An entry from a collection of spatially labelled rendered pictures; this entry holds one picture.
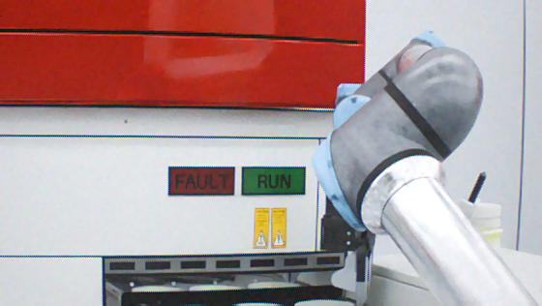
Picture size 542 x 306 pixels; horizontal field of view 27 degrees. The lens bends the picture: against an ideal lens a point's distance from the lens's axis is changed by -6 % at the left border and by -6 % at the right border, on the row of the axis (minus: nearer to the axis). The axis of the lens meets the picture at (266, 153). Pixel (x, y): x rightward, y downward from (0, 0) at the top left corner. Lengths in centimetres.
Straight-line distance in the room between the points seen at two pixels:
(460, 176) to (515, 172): 24
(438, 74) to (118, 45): 64
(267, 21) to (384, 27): 188
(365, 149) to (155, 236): 66
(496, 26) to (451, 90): 268
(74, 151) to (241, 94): 29
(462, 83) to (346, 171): 18
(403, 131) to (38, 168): 71
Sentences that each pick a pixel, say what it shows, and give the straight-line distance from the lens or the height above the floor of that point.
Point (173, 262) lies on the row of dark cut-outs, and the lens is 197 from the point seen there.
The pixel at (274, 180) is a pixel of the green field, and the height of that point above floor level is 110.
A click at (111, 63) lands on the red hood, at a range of 187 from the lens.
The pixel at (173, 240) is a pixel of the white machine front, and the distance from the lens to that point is 197.
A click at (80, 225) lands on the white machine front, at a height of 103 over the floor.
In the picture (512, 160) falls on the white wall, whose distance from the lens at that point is 412.
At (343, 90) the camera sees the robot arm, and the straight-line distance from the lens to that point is 191.
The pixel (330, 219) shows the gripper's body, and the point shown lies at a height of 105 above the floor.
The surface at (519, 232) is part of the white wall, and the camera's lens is 417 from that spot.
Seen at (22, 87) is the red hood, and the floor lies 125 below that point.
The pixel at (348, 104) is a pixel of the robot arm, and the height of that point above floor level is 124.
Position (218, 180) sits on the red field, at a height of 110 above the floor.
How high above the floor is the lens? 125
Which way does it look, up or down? 3 degrees down
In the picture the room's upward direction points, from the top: 2 degrees clockwise
